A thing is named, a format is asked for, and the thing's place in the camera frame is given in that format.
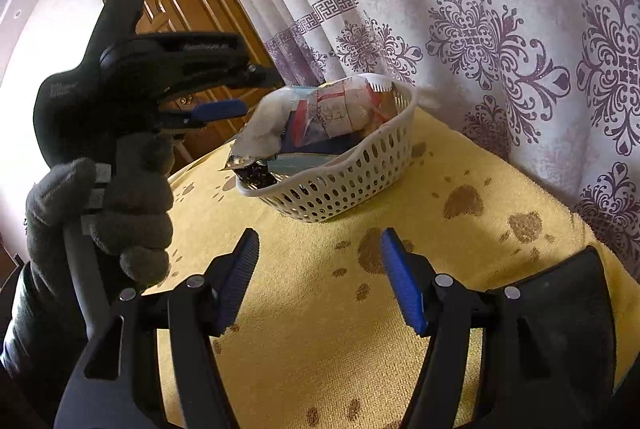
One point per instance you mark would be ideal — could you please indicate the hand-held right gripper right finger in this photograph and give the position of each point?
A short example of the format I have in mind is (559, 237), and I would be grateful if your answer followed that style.
(402, 279)

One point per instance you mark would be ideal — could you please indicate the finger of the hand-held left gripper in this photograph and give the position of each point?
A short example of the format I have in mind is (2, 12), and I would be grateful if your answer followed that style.
(220, 110)
(265, 79)

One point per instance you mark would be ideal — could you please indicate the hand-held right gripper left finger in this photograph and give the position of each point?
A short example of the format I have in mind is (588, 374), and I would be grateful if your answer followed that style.
(240, 279)

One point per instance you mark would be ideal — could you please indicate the white packet with green print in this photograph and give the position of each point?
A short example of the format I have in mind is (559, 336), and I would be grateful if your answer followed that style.
(270, 119)

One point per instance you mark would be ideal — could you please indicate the dark patterned candy wrapper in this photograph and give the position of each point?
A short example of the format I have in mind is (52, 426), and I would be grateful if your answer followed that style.
(255, 176)

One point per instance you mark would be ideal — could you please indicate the pink and white snack packet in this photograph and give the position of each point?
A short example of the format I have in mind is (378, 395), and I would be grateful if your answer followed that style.
(340, 109)

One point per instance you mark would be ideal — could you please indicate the navy and pale blue packet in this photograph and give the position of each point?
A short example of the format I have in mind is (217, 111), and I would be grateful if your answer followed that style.
(320, 144)

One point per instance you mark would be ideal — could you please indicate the white perforated plastic basket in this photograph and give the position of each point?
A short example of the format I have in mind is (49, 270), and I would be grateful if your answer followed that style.
(350, 179)

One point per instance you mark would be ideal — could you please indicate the person's left forearm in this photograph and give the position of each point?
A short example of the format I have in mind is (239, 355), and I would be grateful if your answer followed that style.
(35, 324)

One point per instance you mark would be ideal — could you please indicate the person's left hand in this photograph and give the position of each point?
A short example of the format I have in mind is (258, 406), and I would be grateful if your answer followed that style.
(135, 209)

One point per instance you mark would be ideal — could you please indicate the brass door knob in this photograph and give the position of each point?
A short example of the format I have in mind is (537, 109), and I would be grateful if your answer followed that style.
(187, 99)

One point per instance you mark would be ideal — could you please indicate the yellow paw-print blanket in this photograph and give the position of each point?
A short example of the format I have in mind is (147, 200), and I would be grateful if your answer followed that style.
(320, 359)

